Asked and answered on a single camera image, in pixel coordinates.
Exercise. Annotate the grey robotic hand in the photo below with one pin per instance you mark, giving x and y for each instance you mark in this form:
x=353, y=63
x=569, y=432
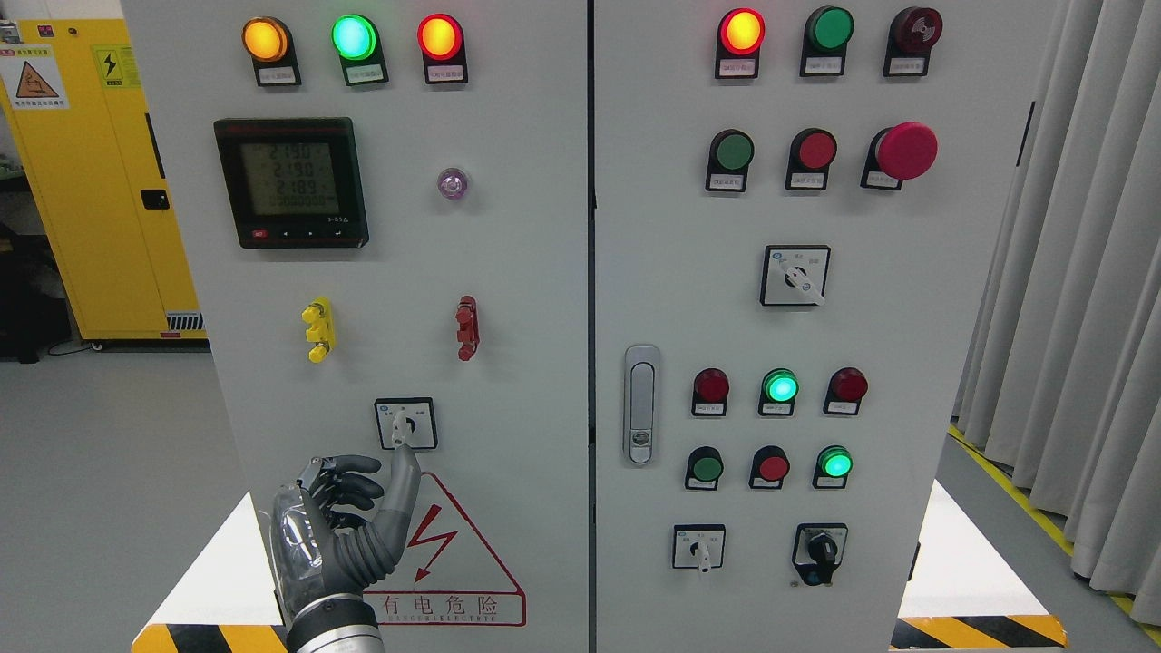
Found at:
x=334, y=532

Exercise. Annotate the white rotary switch door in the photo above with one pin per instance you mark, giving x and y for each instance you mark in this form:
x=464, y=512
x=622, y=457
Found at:
x=408, y=420

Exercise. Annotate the amber indicator light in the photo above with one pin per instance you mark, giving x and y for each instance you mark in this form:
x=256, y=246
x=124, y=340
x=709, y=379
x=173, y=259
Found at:
x=272, y=52

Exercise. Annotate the red electric hazard warning sticker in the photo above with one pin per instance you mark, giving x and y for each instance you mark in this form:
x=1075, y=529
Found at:
x=449, y=576

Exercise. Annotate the yellow terminal connector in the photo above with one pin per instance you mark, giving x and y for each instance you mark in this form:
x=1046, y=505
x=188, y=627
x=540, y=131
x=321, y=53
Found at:
x=320, y=331

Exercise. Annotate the red terminal connector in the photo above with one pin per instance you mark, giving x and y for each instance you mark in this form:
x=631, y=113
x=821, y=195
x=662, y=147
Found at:
x=468, y=327

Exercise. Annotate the black digital power meter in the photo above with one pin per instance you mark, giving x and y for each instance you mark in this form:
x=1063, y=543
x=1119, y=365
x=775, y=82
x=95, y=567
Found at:
x=293, y=183

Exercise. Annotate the small clear signal lamp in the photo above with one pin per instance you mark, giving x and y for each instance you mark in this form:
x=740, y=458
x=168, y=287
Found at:
x=453, y=183

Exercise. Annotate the dark red indicator light left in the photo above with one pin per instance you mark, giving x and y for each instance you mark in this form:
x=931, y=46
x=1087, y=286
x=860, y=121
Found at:
x=710, y=391

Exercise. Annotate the dark red indicator light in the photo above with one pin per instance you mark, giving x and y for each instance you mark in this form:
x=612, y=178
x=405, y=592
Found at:
x=845, y=392
x=710, y=391

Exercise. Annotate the grey electrical control cabinet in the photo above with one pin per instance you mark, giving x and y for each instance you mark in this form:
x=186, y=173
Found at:
x=584, y=128

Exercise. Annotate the red push button lower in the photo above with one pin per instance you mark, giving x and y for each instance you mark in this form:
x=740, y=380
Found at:
x=769, y=468

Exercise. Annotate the red push button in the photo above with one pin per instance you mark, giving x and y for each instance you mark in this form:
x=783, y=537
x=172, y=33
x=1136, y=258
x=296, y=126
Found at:
x=810, y=156
x=769, y=468

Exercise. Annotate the lit green indicator light middle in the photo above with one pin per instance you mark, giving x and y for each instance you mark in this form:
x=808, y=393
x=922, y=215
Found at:
x=778, y=393

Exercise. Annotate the lit green indicator light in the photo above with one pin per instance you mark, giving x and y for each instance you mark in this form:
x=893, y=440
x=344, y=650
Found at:
x=778, y=393
x=359, y=50

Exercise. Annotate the lit green indicator light top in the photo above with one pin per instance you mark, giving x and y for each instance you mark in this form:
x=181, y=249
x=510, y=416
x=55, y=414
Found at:
x=359, y=50

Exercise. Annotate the lit green push button lower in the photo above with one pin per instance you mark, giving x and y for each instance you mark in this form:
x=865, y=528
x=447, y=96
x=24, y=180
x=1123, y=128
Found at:
x=832, y=468

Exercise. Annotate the yellow safety storage cabinet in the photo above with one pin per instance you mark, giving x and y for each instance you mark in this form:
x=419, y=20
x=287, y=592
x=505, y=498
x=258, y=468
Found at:
x=73, y=92

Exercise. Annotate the red-ringed indicator light left door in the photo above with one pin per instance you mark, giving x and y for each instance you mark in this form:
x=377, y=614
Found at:
x=441, y=41

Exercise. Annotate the red-ringed indicator light door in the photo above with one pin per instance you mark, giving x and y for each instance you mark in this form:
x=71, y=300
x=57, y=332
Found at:
x=441, y=41
x=740, y=34

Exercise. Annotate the dark red indicator light right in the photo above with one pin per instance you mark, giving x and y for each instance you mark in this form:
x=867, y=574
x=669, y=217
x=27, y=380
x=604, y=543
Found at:
x=845, y=392

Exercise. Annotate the green push button upper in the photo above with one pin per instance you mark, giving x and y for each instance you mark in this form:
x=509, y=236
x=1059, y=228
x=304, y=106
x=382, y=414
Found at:
x=729, y=156

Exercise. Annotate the red push button upper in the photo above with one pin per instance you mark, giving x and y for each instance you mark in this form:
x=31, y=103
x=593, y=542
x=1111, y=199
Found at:
x=810, y=156

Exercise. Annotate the red-ringed indicator light right door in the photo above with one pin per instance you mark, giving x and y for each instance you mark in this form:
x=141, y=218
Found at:
x=740, y=34

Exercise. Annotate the red mushroom emergency stop button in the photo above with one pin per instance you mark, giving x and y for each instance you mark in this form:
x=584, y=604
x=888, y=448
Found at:
x=899, y=153

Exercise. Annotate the unlit green indicator light top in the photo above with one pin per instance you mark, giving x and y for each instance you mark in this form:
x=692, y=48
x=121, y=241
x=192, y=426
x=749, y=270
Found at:
x=826, y=34

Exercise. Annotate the grey curtain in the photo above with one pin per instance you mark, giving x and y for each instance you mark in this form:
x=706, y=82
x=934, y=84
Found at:
x=1063, y=378

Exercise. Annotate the dark red buzzer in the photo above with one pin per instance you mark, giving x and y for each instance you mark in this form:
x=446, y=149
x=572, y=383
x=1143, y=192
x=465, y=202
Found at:
x=912, y=35

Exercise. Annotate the grey cabinet door handle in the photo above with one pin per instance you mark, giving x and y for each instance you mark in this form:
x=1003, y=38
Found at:
x=640, y=370

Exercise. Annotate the white rotary switch lower right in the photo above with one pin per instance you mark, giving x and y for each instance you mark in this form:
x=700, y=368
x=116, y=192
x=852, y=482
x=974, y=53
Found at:
x=698, y=546

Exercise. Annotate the white rotary switch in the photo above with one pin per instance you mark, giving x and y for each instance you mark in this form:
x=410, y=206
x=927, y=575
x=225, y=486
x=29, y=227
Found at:
x=698, y=546
x=794, y=276

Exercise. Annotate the black key selector switch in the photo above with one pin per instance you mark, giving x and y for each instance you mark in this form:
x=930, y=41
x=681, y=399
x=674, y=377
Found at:
x=819, y=551

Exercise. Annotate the white rotary switch upper right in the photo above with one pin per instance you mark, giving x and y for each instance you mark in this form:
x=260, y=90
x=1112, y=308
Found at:
x=794, y=276

